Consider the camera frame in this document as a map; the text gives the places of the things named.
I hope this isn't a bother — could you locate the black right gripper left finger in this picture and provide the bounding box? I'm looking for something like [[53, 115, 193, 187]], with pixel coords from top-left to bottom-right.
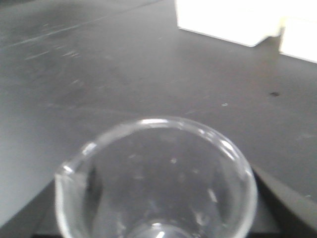
[[31, 180, 62, 238]]

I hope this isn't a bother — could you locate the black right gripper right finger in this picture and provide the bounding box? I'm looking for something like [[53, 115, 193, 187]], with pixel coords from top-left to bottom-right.
[[252, 164, 317, 238]]

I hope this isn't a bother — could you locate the clear glass beaker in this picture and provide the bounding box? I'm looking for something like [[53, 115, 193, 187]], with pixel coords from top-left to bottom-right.
[[54, 117, 258, 238]]

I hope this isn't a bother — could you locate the white bin with tripod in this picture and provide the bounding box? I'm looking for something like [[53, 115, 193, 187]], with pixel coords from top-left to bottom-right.
[[279, 17, 317, 63]]

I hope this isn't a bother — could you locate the white bin with funnel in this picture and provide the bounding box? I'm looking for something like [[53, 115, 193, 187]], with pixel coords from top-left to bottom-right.
[[175, 0, 281, 47]]

